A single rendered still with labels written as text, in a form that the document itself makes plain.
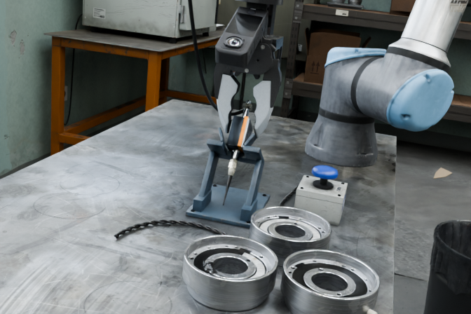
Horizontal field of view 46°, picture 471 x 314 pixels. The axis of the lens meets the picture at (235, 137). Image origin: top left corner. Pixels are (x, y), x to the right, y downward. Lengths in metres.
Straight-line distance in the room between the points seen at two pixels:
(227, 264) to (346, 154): 0.52
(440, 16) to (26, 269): 0.77
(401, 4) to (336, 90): 2.96
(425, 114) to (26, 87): 2.25
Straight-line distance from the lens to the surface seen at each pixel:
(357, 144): 1.13
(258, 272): 0.64
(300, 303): 0.60
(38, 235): 0.76
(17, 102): 2.91
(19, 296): 0.64
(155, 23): 2.90
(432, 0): 1.06
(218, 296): 0.60
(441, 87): 1.03
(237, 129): 0.83
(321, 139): 1.15
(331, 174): 0.85
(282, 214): 0.78
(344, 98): 1.11
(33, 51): 2.97
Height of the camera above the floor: 1.14
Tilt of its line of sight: 16 degrees down
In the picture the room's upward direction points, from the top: 6 degrees clockwise
